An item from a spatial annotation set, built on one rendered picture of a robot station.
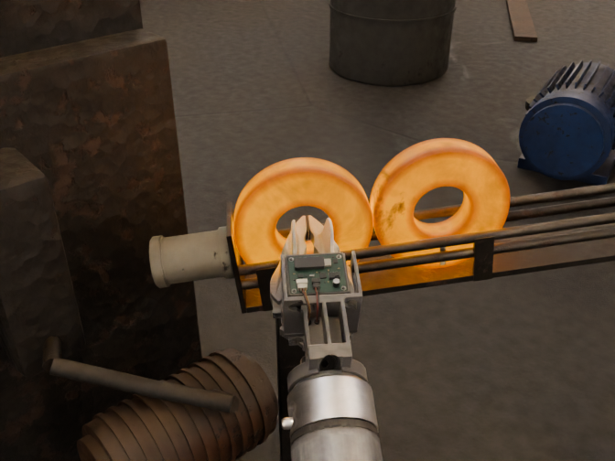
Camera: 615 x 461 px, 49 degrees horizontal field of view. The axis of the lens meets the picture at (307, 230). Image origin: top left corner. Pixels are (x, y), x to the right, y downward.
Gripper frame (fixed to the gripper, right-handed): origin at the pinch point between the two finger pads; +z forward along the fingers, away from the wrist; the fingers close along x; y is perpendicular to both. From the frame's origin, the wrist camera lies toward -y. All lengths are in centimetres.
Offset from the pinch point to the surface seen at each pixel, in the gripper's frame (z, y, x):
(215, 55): 248, -156, 21
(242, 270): -2.0, -3.9, 7.3
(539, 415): 10, -79, -53
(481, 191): 2.2, 2.6, -19.5
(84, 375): -10.7, -9.6, 24.7
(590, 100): 110, -77, -100
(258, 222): 1.3, 0.2, 5.3
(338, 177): 3.0, 5.0, -3.4
